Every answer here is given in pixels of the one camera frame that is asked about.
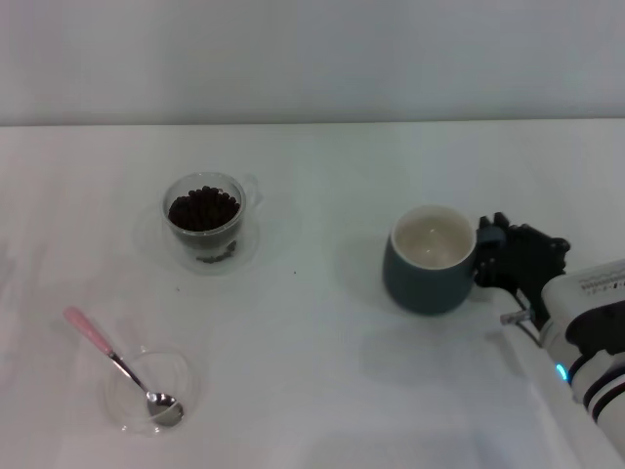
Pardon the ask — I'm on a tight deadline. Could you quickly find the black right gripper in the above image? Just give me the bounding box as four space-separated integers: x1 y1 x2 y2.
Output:
472 211 571 324

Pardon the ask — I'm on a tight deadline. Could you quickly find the dark teal ceramic mug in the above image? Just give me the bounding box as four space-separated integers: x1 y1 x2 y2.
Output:
382 204 505 317

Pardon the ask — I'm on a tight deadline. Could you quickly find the coffee beans pile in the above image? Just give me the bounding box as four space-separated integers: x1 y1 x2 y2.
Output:
168 185 242 233

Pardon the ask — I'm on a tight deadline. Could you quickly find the pink handled metal spoon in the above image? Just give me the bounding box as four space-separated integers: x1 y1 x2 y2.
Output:
62 306 186 427

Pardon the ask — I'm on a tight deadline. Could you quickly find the clear glass cup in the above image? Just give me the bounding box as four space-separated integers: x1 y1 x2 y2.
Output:
162 171 262 250

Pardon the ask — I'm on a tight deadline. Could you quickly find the scattered coffee beans cluster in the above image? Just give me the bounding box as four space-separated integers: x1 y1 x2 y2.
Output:
193 238 239 265

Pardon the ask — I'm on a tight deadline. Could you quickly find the clear glass saucer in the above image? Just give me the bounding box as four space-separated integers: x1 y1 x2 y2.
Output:
136 193 263 277

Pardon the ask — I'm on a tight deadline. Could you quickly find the small clear glass dish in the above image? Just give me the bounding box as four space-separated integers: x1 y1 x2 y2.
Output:
104 345 203 437

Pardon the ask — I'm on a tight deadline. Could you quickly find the thin gripper cable with plug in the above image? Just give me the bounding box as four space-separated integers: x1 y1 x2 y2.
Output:
500 287 546 346

